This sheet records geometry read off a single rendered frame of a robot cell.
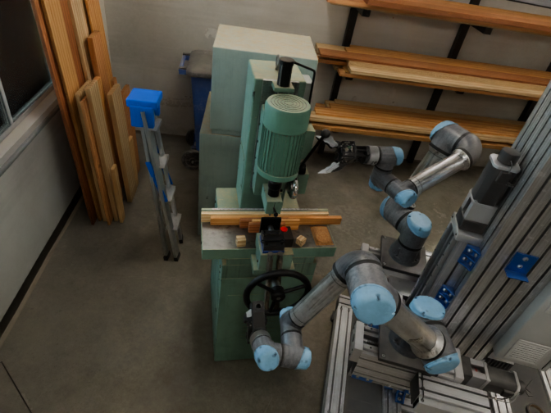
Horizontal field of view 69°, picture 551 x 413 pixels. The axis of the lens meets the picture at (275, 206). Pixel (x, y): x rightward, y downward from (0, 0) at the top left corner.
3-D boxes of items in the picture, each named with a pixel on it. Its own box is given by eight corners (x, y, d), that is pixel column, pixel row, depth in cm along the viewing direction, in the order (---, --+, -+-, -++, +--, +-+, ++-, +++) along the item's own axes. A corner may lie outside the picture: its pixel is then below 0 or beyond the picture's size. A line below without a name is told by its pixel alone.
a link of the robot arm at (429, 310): (426, 313, 155) (439, 291, 147) (439, 344, 145) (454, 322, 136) (397, 311, 154) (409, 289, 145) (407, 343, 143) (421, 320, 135)
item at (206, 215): (201, 222, 180) (201, 214, 177) (201, 219, 182) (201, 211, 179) (326, 221, 193) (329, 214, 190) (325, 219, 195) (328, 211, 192)
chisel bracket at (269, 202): (264, 216, 176) (266, 201, 171) (260, 197, 187) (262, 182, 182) (280, 216, 178) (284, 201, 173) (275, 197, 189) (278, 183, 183)
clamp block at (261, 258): (257, 270, 167) (259, 255, 161) (252, 247, 177) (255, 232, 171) (291, 269, 170) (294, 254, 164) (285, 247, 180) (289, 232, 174)
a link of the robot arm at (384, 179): (380, 198, 164) (389, 176, 157) (363, 183, 171) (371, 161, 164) (394, 194, 167) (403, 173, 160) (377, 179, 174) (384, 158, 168)
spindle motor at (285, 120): (259, 183, 159) (269, 111, 140) (253, 159, 173) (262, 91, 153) (301, 183, 163) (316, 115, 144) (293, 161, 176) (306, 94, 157)
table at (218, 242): (201, 276, 164) (202, 266, 160) (200, 226, 187) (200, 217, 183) (339, 272, 177) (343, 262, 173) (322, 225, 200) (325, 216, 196)
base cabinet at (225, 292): (212, 362, 224) (219, 279, 180) (209, 282, 268) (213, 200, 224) (290, 356, 234) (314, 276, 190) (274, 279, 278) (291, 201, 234)
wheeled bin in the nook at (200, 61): (178, 172, 361) (176, 66, 301) (183, 141, 403) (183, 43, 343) (249, 176, 371) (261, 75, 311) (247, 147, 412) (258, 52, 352)
